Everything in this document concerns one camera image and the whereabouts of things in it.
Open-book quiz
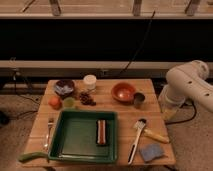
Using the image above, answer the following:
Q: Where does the orange apple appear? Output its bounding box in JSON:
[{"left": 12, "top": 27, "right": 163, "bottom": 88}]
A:
[{"left": 48, "top": 96, "right": 61, "bottom": 110}]

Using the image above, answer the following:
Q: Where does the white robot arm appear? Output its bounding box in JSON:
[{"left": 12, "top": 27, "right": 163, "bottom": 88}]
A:
[{"left": 158, "top": 60, "right": 213, "bottom": 121}]

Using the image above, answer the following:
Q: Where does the dark metal cup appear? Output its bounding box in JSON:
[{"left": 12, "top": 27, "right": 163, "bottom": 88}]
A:
[{"left": 133, "top": 92, "right": 145, "bottom": 108}]

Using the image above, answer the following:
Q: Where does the small green plastic cup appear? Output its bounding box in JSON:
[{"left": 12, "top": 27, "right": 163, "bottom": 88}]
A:
[{"left": 62, "top": 97, "right": 75, "bottom": 108}]

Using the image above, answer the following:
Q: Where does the orange bowl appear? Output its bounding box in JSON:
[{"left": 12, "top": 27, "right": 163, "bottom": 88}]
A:
[{"left": 111, "top": 82, "right": 136, "bottom": 103}]

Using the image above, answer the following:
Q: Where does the bunch of dark grapes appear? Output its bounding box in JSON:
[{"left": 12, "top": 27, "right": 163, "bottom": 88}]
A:
[{"left": 79, "top": 92, "right": 96, "bottom": 106}]

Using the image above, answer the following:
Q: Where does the dark bowl with blue cloth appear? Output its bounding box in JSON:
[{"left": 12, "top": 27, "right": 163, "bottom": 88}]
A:
[{"left": 53, "top": 79, "right": 75, "bottom": 98}]

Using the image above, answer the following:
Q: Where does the green plastic tray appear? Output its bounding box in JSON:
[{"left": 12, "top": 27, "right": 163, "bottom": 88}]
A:
[{"left": 48, "top": 110, "right": 118, "bottom": 163}]

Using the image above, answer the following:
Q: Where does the wooden table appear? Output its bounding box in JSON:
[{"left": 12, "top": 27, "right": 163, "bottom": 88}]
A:
[{"left": 21, "top": 79, "right": 176, "bottom": 170}]

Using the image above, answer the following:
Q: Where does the silver fork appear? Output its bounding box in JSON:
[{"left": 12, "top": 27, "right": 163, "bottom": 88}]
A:
[{"left": 43, "top": 118, "right": 54, "bottom": 151}]

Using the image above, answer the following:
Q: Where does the blue sponge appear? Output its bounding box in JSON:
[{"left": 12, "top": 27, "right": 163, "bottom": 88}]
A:
[{"left": 140, "top": 143, "right": 164, "bottom": 162}]

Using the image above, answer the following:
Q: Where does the green chili pepper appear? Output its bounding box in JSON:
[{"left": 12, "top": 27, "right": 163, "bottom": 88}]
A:
[{"left": 18, "top": 152, "right": 48, "bottom": 163}]

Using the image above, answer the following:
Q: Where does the black cable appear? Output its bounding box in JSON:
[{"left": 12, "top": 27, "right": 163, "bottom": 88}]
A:
[{"left": 117, "top": 9, "right": 157, "bottom": 77}]

